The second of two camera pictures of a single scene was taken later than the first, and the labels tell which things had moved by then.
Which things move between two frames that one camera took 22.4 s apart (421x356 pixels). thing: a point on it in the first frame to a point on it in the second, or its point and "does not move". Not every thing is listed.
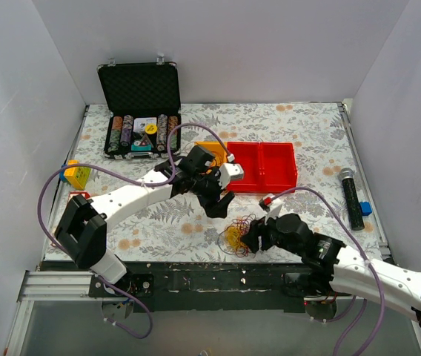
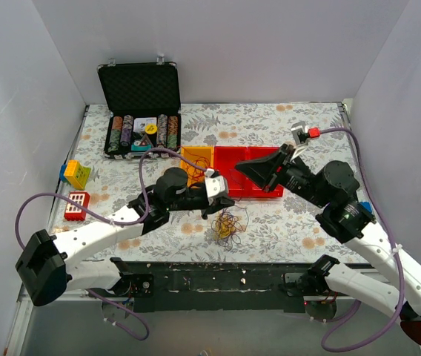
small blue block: x=366 y=208 does not move
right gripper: x=263 y=237 to x=279 y=172
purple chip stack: x=127 y=130 does not move
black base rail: x=199 y=288 does not move
